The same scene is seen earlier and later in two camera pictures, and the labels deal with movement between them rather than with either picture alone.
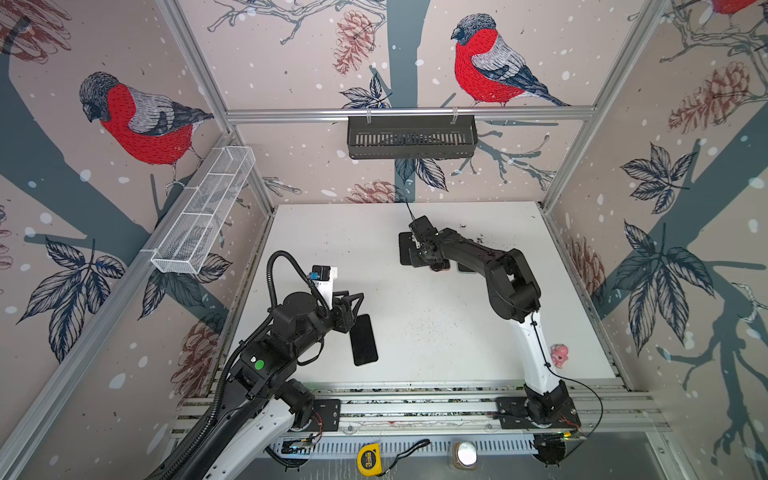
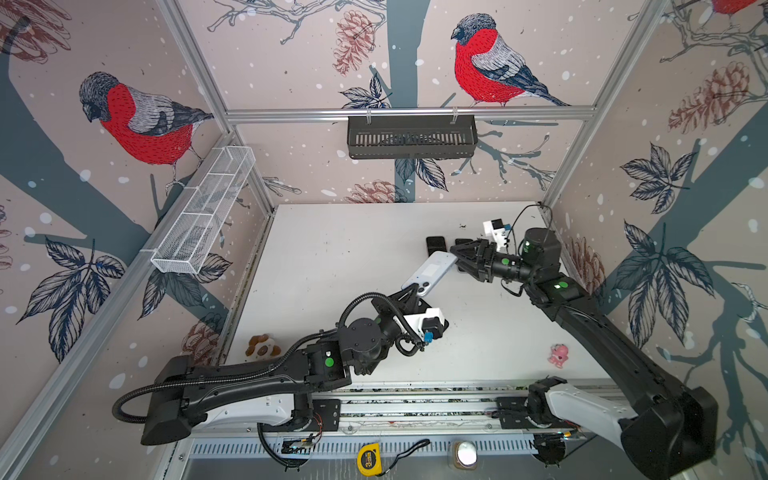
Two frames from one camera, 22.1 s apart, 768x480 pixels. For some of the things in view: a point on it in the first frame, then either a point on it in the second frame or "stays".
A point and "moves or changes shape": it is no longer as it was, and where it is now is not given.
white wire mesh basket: x=205 y=212 stays
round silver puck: x=465 y=455 stays
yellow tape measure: x=369 y=460 stays
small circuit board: x=298 y=447 stays
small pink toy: x=559 y=353 stays
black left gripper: x=346 y=316 -> x=393 y=307
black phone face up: x=362 y=340 moves or changes shape
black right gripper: x=416 y=258 -> x=487 y=252
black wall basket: x=412 y=139 stays
